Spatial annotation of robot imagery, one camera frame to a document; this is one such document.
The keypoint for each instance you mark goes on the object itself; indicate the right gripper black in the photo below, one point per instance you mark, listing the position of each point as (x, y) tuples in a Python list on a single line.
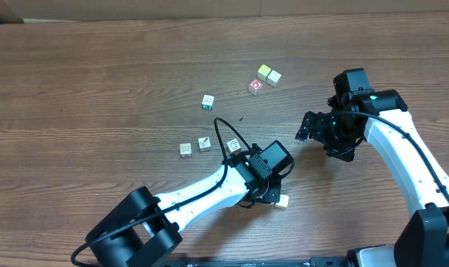
[(317, 128)]

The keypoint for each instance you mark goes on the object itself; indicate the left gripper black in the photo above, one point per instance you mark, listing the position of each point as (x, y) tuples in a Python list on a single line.
[(270, 194)]

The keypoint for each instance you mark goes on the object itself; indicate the acorn picture wooden block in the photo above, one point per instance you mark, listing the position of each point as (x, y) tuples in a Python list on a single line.
[(283, 201)]

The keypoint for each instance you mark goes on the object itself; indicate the red edged picture block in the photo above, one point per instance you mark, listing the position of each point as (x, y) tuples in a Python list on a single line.
[(233, 146)]

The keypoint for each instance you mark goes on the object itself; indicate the hammer picture wooden block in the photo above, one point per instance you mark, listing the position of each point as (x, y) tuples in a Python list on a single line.
[(204, 144)]

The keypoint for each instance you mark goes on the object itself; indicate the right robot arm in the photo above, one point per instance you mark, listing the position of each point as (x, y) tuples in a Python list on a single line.
[(382, 119)]

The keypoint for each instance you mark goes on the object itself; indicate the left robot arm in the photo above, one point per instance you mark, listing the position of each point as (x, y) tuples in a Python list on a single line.
[(144, 229)]

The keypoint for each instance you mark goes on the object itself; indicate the plain white wooden block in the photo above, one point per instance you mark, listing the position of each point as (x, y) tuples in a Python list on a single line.
[(273, 78)]

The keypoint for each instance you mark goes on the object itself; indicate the red top wooden block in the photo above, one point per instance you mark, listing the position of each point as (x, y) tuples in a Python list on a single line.
[(255, 87)]

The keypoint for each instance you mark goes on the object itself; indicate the yellow top wooden block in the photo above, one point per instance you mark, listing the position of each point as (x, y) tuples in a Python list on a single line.
[(263, 72)]

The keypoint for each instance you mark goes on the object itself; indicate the green side picture block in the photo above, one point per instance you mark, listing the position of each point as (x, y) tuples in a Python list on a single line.
[(208, 102)]

